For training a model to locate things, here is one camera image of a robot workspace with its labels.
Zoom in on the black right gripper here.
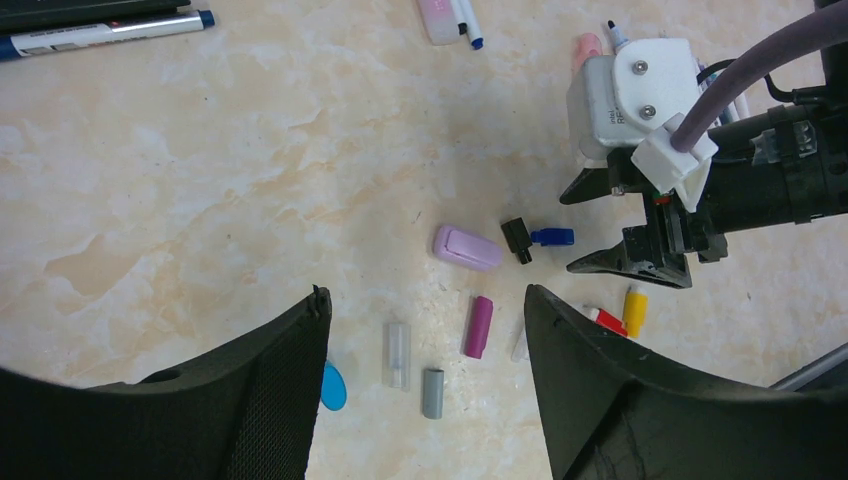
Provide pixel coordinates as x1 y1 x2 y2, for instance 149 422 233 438
559 148 728 289

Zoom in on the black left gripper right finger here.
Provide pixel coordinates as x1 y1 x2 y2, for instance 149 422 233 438
524 285 847 479

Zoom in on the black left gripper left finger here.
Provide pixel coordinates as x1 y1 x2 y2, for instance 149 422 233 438
1 287 332 479

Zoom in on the yellow pen cap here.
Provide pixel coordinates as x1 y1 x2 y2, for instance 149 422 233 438
622 284 649 338

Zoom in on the red black pen cap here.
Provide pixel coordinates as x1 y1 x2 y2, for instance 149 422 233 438
586 307 628 338

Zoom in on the blue square pen cap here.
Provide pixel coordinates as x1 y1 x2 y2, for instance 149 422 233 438
530 228 575 247

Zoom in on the small black pen cap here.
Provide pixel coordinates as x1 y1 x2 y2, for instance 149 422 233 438
501 217 533 265

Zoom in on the magenta pen cap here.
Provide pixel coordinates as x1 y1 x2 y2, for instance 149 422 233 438
463 296 494 359

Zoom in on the clear pen cap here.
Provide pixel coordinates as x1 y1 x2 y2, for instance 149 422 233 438
383 323 411 391

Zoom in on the grey marker cap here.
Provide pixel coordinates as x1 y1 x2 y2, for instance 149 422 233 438
421 368 444 420

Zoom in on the pink marker cap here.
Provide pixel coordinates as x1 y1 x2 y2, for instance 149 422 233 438
432 225 503 272

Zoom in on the black white pen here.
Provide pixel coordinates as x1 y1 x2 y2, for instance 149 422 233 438
450 0 467 35

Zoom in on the blue capped whiteboard pen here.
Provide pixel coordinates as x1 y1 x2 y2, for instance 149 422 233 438
1 10 216 62

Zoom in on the pink highlighter marker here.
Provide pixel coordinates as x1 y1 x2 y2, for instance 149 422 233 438
572 32 603 74

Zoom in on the white pen blue cap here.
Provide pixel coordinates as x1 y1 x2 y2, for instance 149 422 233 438
607 20 630 54

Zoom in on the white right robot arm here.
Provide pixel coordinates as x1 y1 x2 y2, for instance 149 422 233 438
560 1 847 289

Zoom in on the black and grey chessboard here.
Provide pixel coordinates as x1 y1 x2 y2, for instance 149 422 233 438
1 0 191 34

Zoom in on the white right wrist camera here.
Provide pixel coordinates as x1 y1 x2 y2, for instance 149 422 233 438
566 36 721 213

